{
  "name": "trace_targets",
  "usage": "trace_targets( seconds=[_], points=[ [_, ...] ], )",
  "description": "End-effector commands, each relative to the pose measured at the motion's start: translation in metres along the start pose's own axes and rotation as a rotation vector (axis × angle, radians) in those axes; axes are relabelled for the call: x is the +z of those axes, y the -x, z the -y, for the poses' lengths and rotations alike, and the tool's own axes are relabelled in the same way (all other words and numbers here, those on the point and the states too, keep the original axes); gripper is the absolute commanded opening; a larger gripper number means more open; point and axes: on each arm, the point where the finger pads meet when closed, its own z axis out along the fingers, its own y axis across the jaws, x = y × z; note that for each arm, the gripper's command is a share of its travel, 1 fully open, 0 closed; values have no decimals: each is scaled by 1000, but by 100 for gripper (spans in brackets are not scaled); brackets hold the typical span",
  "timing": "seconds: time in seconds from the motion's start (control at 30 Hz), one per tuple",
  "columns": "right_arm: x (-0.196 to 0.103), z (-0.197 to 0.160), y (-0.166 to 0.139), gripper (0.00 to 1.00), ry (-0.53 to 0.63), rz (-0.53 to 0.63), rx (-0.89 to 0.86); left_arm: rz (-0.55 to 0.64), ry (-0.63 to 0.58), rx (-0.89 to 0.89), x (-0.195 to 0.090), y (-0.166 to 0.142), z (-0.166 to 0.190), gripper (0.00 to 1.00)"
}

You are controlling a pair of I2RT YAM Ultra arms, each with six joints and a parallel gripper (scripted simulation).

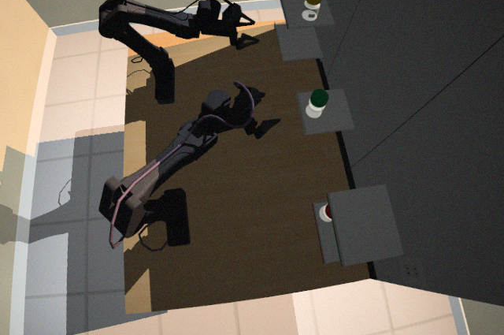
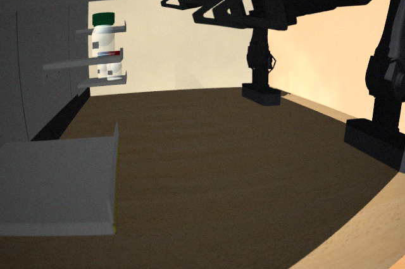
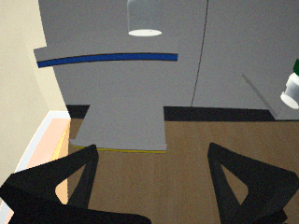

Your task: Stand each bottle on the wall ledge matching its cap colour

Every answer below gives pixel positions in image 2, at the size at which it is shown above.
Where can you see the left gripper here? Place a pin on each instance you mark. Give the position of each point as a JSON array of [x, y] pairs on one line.
[[271, 14]]

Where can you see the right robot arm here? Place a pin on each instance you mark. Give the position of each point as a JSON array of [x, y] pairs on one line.
[[259, 60]]

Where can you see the bottle with dark blue cap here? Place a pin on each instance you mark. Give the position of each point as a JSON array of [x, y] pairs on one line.
[[102, 71]]

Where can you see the white bottle with green cap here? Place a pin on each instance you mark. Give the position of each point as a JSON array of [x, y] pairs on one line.
[[103, 35]]

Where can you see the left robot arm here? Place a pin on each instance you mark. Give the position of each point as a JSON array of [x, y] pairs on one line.
[[385, 74]]

